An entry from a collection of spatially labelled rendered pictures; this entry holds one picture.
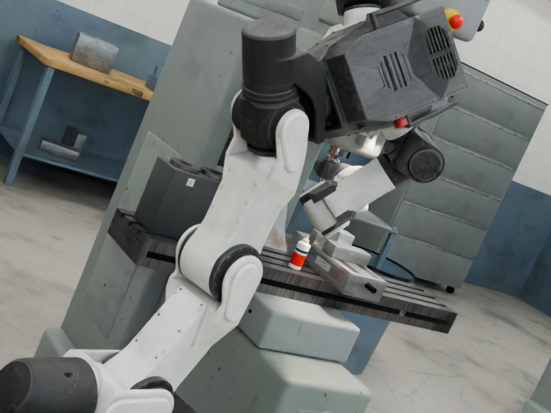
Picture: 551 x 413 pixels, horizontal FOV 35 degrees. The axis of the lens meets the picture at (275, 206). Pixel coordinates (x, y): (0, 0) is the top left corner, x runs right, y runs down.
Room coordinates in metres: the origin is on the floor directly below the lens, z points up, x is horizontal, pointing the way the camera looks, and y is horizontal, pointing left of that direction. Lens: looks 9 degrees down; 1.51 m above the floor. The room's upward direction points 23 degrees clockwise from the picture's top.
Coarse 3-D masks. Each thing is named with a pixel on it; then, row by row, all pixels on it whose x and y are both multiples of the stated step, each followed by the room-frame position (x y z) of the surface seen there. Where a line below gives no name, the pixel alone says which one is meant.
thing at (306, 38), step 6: (300, 30) 2.82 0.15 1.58; (306, 30) 2.80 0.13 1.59; (300, 36) 2.81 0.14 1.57; (306, 36) 2.79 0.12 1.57; (312, 36) 2.76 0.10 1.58; (318, 36) 2.74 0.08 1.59; (300, 42) 2.80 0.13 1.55; (306, 42) 2.78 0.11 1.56; (312, 42) 2.75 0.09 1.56; (318, 42) 2.72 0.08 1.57; (306, 48) 2.76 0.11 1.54
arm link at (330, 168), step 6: (318, 162) 2.61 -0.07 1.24; (324, 162) 2.61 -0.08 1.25; (330, 162) 2.62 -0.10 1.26; (318, 168) 2.61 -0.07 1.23; (324, 168) 2.60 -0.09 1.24; (330, 168) 2.58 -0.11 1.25; (336, 168) 2.54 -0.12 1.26; (318, 174) 2.61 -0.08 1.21; (324, 174) 2.58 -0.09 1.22; (330, 174) 2.54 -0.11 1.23
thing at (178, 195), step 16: (160, 160) 2.40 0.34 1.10; (176, 160) 2.40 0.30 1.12; (160, 176) 2.38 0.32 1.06; (176, 176) 2.34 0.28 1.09; (192, 176) 2.36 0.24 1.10; (208, 176) 2.43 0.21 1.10; (144, 192) 2.42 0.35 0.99; (160, 192) 2.35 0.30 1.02; (176, 192) 2.35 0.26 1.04; (192, 192) 2.38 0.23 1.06; (208, 192) 2.41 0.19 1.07; (144, 208) 2.39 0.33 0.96; (160, 208) 2.33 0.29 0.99; (176, 208) 2.36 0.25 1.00; (192, 208) 2.39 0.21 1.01; (208, 208) 2.42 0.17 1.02; (144, 224) 2.36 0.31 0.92; (160, 224) 2.34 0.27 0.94; (176, 224) 2.37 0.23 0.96; (192, 224) 2.40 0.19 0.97
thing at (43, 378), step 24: (24, 360) 1.64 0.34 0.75; (48, 360) 1.67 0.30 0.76; (72, 360) 1.72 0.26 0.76; (0, 384) 1.62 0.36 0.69; (24, 384) 1.60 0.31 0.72; (48, 384) 1.62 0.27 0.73; (72, 384) 1.66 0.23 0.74; (96, 384) 1.70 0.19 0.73; (0, 408) 1.59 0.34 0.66; (24, 408) 1.58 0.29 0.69; (48, 408) 1.60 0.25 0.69; (72, 408) 1.64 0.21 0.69; (192, 408) 2.11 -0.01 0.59
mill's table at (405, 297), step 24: (120, 216) 2.41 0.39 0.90; (120, 240) 2.37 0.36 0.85; (144, 240) 2.26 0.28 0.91; (168, 240) 2.33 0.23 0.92; (144, 264) 2.27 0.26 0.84; (168, 264) 2.31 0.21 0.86; (264, 264) 2.52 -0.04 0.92; (288, 264) 2.64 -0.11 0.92; (264, 288) 2.51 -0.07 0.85; (288, 288) 2.55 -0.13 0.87; (312, 288) 2.61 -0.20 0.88; (408, 288) 3.04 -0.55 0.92; (360, 312) 2.74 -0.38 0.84; (384, 312) 2.79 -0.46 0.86; (408, 312) 2.85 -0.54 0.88; (432, 312) 2.91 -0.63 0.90; (456, 312) 2.99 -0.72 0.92
